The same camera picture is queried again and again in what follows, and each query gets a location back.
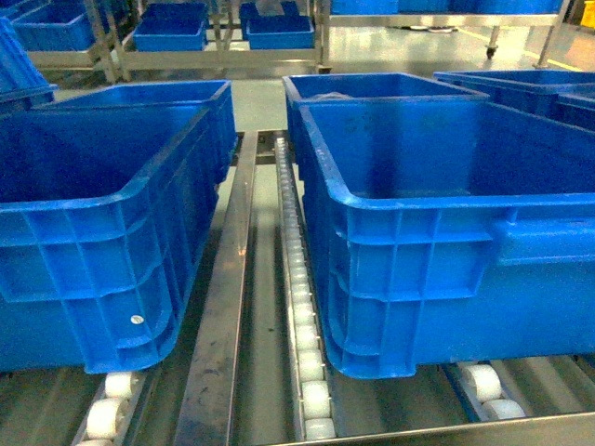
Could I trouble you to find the metal shelf rack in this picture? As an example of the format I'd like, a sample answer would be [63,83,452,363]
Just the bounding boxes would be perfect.
[1,130,594,445]

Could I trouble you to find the rear right blue crate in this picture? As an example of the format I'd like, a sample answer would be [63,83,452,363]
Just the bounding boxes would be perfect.
[283,72,488,158]

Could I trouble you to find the rear left blue crate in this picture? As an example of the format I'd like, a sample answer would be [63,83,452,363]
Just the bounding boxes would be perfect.
[36,80,238,183]

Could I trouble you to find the front right blue crate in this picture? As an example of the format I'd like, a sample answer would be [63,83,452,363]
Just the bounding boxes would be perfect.
[299,99,594,379]

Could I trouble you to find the white roller track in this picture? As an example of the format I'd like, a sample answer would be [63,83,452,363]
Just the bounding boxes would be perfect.
[273,136,337,442]

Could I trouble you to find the background blue bin centre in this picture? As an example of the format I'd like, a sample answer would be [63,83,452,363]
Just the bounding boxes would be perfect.
[239,1,315,50]

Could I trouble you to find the front left blue crate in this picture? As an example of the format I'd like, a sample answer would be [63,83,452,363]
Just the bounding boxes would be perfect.
[1,105,218,374]

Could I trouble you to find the background blue bin centre-left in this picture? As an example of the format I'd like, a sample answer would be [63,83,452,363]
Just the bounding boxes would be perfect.
[133,2,208,52]

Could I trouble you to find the far right blue crate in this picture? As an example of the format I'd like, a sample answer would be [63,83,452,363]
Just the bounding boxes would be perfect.
[434,70,594,130]

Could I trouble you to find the tilted blue crate far left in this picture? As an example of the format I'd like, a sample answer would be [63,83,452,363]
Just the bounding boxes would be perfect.
[1,18,57,115]

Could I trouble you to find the background blue bin left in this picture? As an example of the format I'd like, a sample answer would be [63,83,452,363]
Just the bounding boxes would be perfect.
[11,2,95,51]

